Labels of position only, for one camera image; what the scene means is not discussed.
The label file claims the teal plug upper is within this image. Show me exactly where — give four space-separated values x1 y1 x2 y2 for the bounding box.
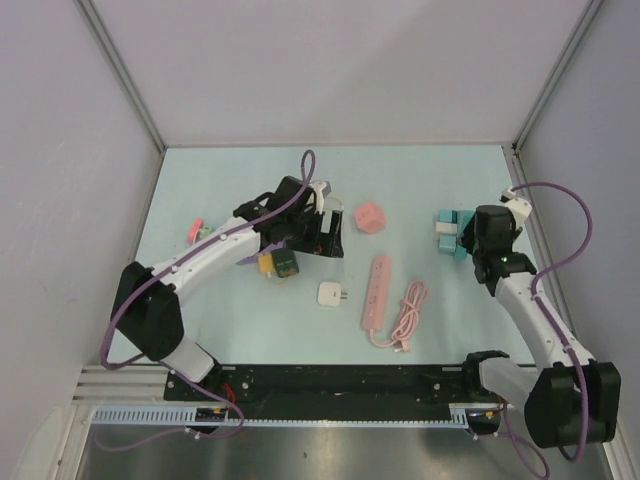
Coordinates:
438 209 457 224

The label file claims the teal power strip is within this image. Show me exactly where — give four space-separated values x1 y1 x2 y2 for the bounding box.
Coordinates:
452 210 474 262

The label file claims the yellow plug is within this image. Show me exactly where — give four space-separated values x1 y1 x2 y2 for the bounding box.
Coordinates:
257 253 275 278

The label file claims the dark green charger block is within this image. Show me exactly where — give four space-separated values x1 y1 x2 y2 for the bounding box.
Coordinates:
271 248 299 279

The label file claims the purple socket block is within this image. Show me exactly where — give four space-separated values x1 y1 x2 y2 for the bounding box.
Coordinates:
237 241 286 266

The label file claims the teal plug lower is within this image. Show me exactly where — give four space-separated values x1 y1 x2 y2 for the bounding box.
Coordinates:
437 234 457 255

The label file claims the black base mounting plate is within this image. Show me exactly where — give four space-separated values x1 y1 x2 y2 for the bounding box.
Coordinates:
164 364 498 403

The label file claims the blue cable duct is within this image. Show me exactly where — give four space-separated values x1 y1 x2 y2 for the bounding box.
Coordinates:
92 405 501 431

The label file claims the pink cube socket adapter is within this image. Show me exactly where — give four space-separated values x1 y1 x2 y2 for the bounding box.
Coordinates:
354 202 386 234

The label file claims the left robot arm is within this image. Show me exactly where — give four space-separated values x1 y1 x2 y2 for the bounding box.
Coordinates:
109 176 344 400

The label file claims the pink coiled power cord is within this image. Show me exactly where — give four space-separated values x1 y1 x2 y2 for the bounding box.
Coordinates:
368 279 430 354

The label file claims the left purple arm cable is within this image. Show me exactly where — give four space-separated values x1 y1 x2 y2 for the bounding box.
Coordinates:
92 148 321 451

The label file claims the thin yellow cable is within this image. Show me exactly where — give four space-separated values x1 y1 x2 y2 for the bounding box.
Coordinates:
269 195 348 290

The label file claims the white charger plug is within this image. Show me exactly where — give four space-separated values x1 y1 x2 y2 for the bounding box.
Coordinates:
317 281 348 308

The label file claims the red pink plug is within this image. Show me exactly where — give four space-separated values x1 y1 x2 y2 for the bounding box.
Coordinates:
187 218 203 245

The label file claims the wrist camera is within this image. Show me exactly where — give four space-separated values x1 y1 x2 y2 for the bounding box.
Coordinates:
311 180 331 202
501 188 532 231

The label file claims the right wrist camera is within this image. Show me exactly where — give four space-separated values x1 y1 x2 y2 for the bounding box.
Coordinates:
501 188 532 231

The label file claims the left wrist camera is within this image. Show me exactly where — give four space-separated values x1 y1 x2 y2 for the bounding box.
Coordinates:
311 180 331 202

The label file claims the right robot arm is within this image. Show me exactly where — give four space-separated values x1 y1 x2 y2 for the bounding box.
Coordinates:
459 198 621 449

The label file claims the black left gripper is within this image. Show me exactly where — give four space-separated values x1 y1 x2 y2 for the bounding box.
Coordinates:
284 206 342 258

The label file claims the pink power strip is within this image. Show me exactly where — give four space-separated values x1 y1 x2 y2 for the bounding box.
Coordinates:
361 255 392 332

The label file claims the green small adapter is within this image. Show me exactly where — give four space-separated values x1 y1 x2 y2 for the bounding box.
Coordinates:
198 226 214 238

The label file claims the white plug on teal strip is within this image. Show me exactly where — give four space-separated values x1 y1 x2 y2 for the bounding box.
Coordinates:
435 222 458 235

